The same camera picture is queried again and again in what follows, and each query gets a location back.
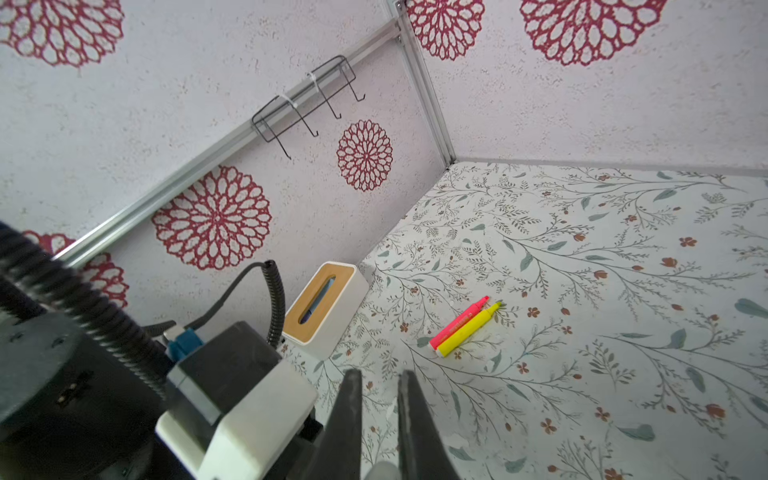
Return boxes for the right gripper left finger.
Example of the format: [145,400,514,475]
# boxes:
[303,369,363,480]

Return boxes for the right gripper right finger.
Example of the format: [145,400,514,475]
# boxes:
[397,370,460,480]

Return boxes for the clear translucent pen cap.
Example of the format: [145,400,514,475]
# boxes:
[364,461,401,480]

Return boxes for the pink highlighter pen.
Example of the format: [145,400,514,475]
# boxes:
[429,296,489,350]

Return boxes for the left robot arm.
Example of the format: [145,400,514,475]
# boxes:
[1,226,172,479]

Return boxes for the yellow highlighter pen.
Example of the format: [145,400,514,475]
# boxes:
[435,302,503,357]

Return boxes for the white wooden-top box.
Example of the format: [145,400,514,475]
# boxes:
[283,261,369,360]

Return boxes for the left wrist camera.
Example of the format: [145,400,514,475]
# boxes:
[155,322,324,479]

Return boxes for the black wire wall rack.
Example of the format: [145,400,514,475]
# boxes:
[250,55,366,160]

